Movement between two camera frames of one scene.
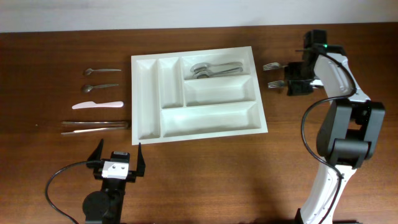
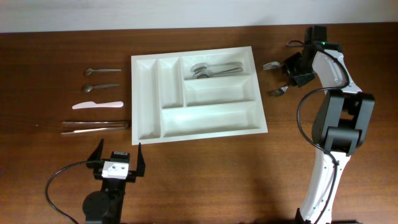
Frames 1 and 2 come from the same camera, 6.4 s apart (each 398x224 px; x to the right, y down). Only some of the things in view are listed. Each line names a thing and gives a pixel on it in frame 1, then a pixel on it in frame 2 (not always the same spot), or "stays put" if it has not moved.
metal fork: [273, 66] stays put
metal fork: [276, 84] -> [278, 91]
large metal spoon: [201, 65] stays put
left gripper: [138, 172] stays put
